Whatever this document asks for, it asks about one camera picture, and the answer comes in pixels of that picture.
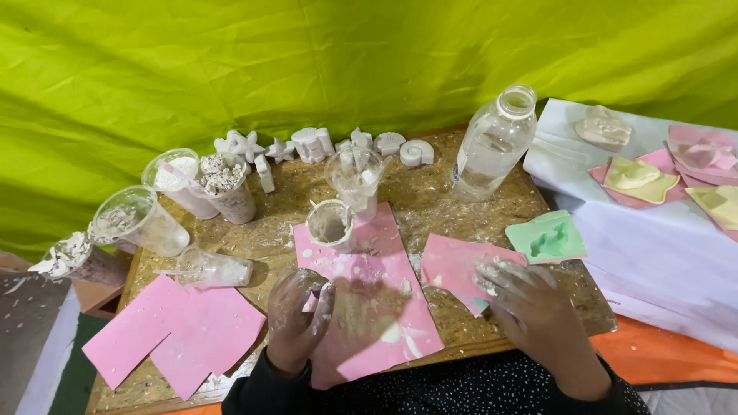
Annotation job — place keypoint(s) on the person's left hand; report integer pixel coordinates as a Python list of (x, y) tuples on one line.
[(291, 328)]

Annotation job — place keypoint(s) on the person's right hand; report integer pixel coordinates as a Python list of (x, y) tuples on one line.
[(533, 311)]

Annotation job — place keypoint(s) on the person's right fingers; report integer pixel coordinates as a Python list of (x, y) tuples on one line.
[(496, 276)]

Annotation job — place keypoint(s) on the green silicone mould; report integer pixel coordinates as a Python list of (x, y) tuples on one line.
[(548, 237)]

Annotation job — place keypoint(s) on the person's black dotted top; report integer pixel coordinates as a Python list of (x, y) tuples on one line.
[(438, 386)]

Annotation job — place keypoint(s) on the clear plastic bottle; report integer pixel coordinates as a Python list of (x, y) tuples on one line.
[(490, 150)]

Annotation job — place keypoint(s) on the long plaster-smeared pink foam sheet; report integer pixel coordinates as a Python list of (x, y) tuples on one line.
[(369, 288)]

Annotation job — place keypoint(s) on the white plaster spiral shell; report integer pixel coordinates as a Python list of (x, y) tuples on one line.
[(416, 153)]

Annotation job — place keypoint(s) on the white cloth covered table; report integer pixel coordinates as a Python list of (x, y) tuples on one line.
[(651, 259)]

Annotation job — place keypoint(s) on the white plaster scallop shell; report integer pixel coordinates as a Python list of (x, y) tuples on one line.
[(390, 144)]

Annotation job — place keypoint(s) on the clear plastic measuring cup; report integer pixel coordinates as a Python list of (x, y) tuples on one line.
[(356, 178)]

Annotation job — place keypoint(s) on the plaster-coated small cup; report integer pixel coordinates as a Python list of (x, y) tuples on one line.
[(331, 227)]

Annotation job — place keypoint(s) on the yellow silicone mould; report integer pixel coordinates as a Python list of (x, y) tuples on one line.
[(640, 178)]

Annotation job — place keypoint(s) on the translucent beige silicone mould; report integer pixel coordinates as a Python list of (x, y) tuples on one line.
[(604, 129)]

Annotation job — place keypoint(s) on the orange floor mat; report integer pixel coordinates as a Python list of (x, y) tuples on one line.
[(669, 354)]

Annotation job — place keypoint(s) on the white plaster conch figure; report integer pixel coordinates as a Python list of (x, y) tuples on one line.
[(356, 140)]

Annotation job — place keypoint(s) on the pale yellow mould at edge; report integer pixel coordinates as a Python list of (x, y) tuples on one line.
[(718, 204)]

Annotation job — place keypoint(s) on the pink silicone mould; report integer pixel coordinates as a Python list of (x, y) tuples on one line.
[(703, 150)]

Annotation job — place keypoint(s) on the small white plaster starfish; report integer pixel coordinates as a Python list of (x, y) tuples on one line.
[(280, 151)]

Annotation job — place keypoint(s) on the white plaster oblong figure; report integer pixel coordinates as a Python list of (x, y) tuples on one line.
[(265, 173)]

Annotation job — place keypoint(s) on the small tipped clear plastic cup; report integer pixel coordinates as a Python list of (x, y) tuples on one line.
[(216, 270)]

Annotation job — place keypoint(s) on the plastic cup with plaster chunks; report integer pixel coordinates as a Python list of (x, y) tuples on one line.
[(228, 190)]

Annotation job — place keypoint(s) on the large white plaster starfish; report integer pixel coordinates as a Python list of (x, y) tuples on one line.
[(241, 145)]

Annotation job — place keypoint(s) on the clean pink foam sheet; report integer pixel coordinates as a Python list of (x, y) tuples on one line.
[(213, 340), (124, 334)]

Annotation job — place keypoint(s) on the green cloth backdrop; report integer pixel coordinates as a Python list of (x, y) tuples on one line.
[(288, 63)]

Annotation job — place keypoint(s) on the clear plastic stirring stick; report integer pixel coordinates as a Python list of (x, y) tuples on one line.
[(167, 271)]

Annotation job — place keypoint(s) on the plastic cup with white powder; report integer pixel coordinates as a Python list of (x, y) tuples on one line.
[(176, 178)]

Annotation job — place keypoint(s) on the large tipped clear plastic cup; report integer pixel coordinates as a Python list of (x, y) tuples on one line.
[(144, 222)]

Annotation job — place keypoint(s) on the brown cardboard box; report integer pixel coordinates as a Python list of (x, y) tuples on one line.
[(98, 299)]

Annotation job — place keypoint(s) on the plastic cup with plaster shards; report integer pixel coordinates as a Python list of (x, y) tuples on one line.
[(80, 262)]

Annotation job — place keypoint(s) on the grey speckled board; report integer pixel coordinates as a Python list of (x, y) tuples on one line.
[(29, 340)]

